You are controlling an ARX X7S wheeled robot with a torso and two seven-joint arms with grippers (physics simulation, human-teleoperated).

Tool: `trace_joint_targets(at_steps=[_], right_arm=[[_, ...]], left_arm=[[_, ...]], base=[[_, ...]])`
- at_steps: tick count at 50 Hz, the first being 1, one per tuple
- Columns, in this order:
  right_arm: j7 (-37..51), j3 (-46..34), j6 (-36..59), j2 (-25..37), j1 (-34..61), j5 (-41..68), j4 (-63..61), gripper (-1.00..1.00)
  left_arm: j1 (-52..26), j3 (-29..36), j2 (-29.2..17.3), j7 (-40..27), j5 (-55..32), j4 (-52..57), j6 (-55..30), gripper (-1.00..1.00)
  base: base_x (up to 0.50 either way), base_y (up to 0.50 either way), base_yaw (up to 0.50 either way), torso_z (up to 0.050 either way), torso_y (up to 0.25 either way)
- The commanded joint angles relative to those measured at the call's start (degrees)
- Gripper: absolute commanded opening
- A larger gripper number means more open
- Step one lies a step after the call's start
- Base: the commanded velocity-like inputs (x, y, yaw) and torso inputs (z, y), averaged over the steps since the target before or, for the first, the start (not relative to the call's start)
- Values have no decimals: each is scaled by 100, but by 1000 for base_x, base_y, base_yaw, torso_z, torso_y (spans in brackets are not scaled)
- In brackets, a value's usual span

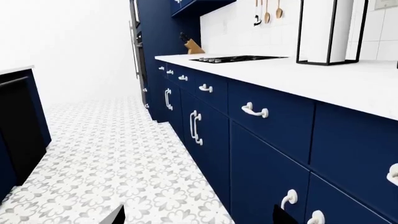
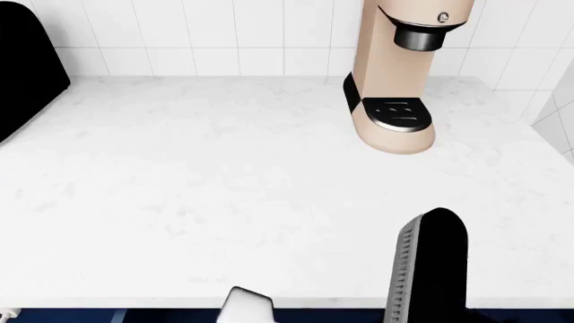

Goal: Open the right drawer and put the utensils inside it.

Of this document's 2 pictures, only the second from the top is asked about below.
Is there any black countertop appliance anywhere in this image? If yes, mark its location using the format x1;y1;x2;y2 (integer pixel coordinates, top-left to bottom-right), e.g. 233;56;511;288
0;0;72;144

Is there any dark blue cabinet front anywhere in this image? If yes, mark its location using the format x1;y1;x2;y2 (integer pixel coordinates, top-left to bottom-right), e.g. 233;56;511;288
0;306;574;323

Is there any beige black coffee machine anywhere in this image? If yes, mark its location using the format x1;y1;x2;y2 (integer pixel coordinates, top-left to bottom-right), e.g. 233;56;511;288
343;0;475;156

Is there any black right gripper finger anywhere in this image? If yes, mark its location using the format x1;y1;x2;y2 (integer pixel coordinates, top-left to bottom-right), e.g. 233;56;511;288
217;285;275;323
383;206;470;323

